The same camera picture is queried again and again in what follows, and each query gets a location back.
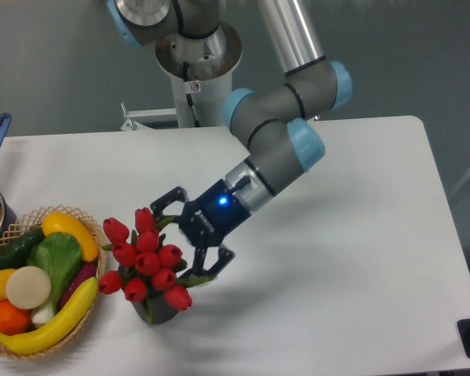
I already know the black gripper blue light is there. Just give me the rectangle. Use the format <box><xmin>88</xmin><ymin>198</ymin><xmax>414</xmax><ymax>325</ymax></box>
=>
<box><xmin>150</xmin><ymin>177</ymin><xmax>251</xmax><ymax>277</ymax></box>

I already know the red tulip bouquet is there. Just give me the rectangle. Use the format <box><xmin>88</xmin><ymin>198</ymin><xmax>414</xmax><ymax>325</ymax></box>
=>
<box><xmin>99</xmin><ymin>208</ymin><xmax>217</xmax><ymax>312</ymax></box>

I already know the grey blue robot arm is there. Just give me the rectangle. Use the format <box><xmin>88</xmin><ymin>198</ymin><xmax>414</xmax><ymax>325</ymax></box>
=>
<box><xmin>107</xmin><ymin>1</ymin><xmax>353</xmax><ymax>277</ymax></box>

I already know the dark grey ribbed vase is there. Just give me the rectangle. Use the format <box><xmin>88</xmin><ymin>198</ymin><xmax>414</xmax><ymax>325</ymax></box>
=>
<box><xmin>117</xmin><ymin>266</ymin><xmax>179</xmax><ymax>325</ymax></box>

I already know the purple sweet potato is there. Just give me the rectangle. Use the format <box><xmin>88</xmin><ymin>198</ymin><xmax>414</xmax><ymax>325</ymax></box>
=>
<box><xmin>58</xmin><ymin>262</ymin><xmax>97</xmax><ymax>309</ymax></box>

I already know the green bok choy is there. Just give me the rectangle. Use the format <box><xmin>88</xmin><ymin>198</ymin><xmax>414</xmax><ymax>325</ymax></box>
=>
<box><xmin>27</xmin><ymin>232</ymin><xmax>82</xmax><ymax>327</ymax></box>

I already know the yellow squash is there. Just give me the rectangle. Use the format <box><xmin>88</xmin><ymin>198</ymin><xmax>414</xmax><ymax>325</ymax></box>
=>
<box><xmin>42</xmin><ymin>211</ymin><xmax>99</xmax><ymax>262</ymax></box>

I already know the long yellow banana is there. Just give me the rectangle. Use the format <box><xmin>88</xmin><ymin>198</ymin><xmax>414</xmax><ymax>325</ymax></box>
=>
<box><xmin>0</xmin><ymin>277</ymin><xmax>98</xmax><ymax>355</ymax></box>

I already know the woven wicker basket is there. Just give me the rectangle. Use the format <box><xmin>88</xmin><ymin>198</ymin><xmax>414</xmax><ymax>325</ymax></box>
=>
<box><xmin>0</xmin><ymin>205</ymin><xmax>107</xmax><ymax>360</ymax></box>

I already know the beige round slice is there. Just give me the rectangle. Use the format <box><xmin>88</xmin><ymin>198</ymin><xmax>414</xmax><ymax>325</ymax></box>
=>
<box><xmin>5</xmin><ymin>266</ymin><xmax>52</xmax><ymax>309</ymax></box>

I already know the green cucumber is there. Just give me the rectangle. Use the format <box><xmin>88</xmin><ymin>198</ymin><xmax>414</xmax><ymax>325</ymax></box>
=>
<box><xmin>0</xmin><ymin>228</ymin><xmax>45</xmax><ymax>270</ymax></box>

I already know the orange fruit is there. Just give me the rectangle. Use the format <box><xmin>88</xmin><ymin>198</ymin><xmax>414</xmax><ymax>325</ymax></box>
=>
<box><xmin>0</xmin><ymin>301</ymin><xmax>31</xmax><ymax>335</ymax></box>

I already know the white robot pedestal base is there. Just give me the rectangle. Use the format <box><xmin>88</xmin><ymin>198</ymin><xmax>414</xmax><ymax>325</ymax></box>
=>
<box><xmin>119</xmin><ymin>19</ymin><xmax>323</xmax><ymax>132</ymax></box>

